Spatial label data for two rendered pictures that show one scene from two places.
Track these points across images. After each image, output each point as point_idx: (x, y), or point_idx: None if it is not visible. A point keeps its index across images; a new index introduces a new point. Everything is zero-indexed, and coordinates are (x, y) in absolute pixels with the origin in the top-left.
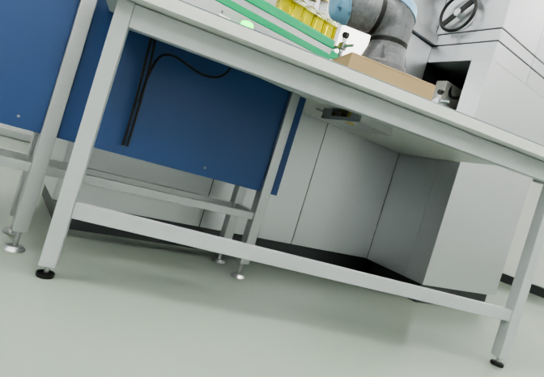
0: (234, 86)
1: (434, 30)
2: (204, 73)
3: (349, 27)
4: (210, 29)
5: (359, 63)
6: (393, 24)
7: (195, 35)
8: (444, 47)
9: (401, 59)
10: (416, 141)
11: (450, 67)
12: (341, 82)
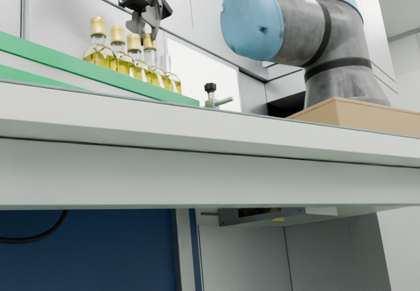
0: (79, 235)
1: (259, 63)
2: (12, 235)
3: (274, 61)
4: (52, 132)
5: (352, 113)
6: (346, 39)
7: (11, 159)
8: (281, 79)
9: (382, 90)
10: (343, 207)
11: (295, 100)
12: (328, 158)
